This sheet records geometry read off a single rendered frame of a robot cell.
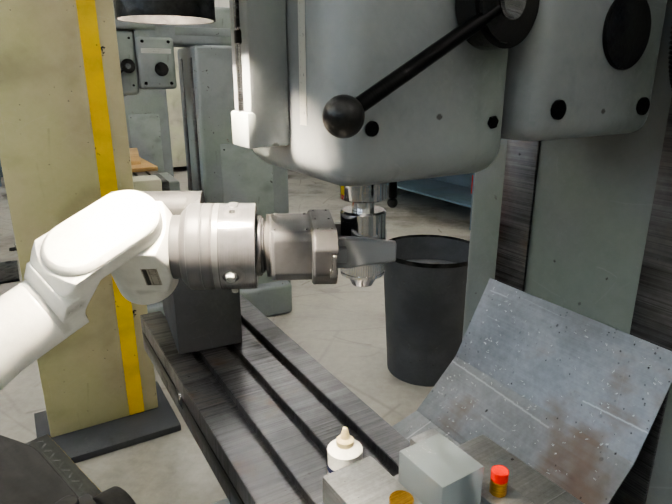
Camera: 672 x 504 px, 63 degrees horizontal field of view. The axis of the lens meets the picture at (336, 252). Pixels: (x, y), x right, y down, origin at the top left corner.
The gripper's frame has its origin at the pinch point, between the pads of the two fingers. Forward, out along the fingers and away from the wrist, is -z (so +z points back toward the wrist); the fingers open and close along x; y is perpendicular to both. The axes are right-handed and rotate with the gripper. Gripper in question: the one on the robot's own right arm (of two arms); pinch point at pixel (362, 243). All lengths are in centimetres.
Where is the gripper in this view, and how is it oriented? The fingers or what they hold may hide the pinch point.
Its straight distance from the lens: 58.0
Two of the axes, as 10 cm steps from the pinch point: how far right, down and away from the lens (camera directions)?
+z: -10.0, 0.2, -1.0
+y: -0.1, 9.5, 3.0
